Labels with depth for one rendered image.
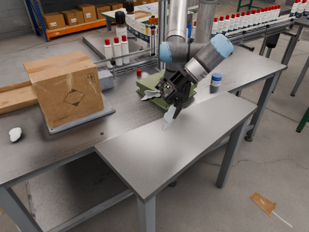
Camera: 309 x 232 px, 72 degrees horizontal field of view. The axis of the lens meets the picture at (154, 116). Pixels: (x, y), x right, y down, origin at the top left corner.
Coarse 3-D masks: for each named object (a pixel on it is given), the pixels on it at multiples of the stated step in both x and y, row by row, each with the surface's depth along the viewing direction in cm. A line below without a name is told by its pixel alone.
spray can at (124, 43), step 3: (123, 36) 150; (123, 39) 151; (123, 42) 152; (126, 42) 153; (123, 45) 153; (126, 45) 154; (123, 48) 155; (126, 48) 155; (123, 51) 156; (126, 51) 156; (123, 54) 158; (126, 57) 159; (123, 60) 161; (126, 60) 160; (129, 60) 163; (123, 63) 163; (126, 63) 162
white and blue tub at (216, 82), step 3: (213, 75) 144; (216, 75) 144; (219, 75) 144; (222, 75) 144; (213, 78) 144; (216, 78) 143; (219, 78) 143; (213, 81) 145; (216, 81) 144; (219, 81) 144; (213, 84) 146; (216, 84) 145; (219, 84) 146
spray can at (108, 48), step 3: (105, 39) 146; (108, 39) 146; (105, 42) 146; (108, 42) 146; (105, 45) 147; (108, 45) 147; (111, 45) 149; (105, 48) 148; (108, 48) 147; (111, 48) 149; (105, 51) 149; (108, 51) 149; (111, 51) 150; (105, 54) 151; (108, 54) 150; (111, 54) 151; (108, 57) 151; (111, 57) 152; (108, 63) 154; (108, 66) 156; (111, 66) 156
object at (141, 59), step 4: (144, 56) 174; (148, 56) 174; (156, 56) 174; (132, 60) 168; (136, 60) 168; (140, 60) 168; (144, 60) 168; (124, 64) 162; (128, 64) 162; (100, 68) 157; (104, 68) 157; (108, 68) 157; (112, 68) 157; (116, 68) 157
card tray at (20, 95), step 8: (0, 88) 139; (8, 88) 141; (16, 88) 144; (24, 88) 144; (32, 88) 144; (0, 96) 136; (8, 96) 136; (16, 96) 136; (24, 96) 136; (32, 96) 136; (0, 104) 129; (8, 104) 129; (16, 104) 124; (24, 104) 127; (32, 104) 129; (0, 112) 122
